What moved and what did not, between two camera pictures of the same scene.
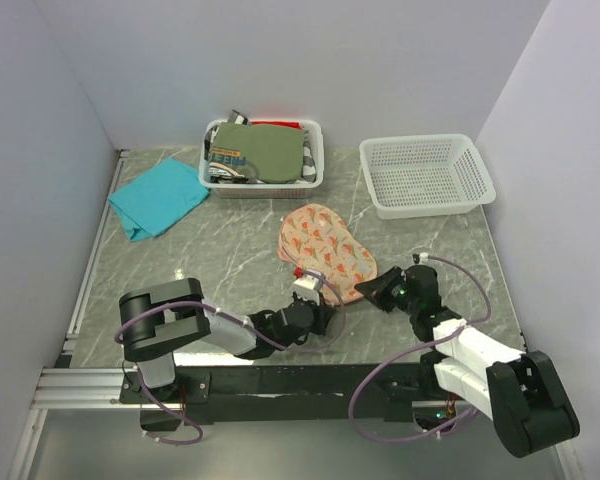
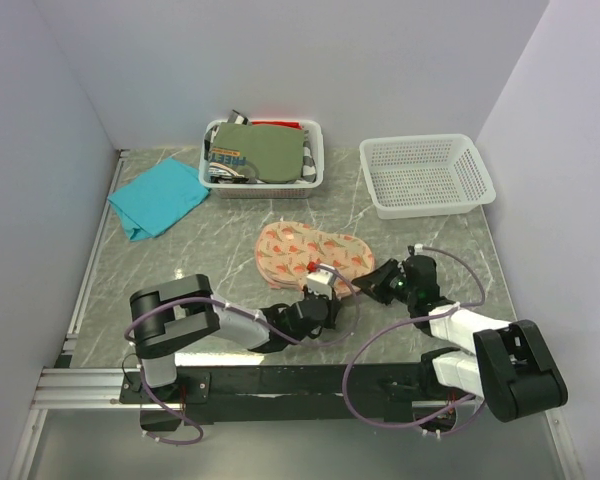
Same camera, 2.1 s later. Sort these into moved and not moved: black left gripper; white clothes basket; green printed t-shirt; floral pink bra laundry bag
Moved: floral pink bra laundry bag
Not moved: green printed t-shirt; black left gripper; white clothes basket
